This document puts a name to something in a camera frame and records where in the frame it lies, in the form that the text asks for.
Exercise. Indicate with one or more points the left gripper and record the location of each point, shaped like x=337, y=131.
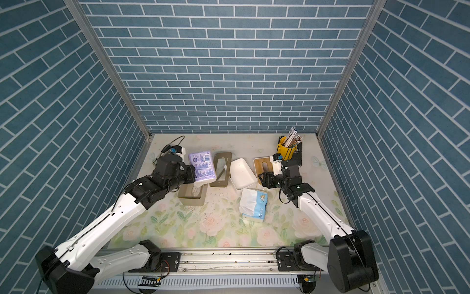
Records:
x=190, y=171

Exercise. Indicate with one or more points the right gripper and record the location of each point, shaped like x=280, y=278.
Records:
x=268, y=177

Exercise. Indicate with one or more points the beige tissue box base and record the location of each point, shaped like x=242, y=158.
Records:
x=190, y=195

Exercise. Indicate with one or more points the purple tissue paper pack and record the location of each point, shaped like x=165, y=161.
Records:
x=204, y=168

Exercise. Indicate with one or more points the beige tissue box lid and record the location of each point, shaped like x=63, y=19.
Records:
x=222, y=164

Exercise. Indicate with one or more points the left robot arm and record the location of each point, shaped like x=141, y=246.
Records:
x=99, y=235

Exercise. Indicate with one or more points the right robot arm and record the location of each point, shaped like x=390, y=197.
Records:
x=330, y=235

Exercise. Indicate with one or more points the white box wooden lid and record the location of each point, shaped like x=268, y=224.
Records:
x=262, y=165

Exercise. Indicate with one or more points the blue white tissue pack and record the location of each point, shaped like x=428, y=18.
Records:
x=253, y=205

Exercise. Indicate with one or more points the white tissue box base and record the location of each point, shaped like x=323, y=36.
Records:
x=241, y=176

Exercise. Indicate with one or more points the black book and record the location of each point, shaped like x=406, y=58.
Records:
x=298, y=154

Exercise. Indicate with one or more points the yellow pen cup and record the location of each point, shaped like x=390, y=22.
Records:
x=285, y=152

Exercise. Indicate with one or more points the floral table mat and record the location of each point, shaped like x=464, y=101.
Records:
x=218, y=222

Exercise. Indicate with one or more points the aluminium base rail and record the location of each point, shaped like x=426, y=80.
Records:
x=212, y=261

